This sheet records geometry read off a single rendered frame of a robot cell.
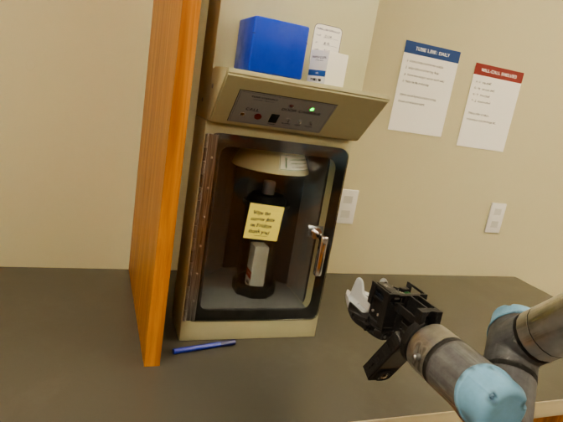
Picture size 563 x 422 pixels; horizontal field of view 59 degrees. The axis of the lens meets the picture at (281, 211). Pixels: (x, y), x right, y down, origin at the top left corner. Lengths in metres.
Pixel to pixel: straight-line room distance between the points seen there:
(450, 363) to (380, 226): 1.07
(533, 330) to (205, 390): 0.56
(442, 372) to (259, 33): 0.59
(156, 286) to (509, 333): 0.59
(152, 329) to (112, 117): 0.62
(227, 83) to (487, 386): 0.60
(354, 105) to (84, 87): 0.72
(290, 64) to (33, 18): 0.71
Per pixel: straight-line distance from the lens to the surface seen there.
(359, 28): 1.07
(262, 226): 1.03
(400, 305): 0.78
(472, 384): 0.66
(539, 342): 0.76
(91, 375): 1.00
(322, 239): 1.04
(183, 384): 0.98
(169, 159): 0.87
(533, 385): 0.80
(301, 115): 0.95
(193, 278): 1.03
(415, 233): 1.79
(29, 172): 1.41
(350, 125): 1.01
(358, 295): 0.86
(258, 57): 0.87
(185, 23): 0.87
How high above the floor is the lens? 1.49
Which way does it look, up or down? 14 degrees down
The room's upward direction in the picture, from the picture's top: 9 degrees clockwise
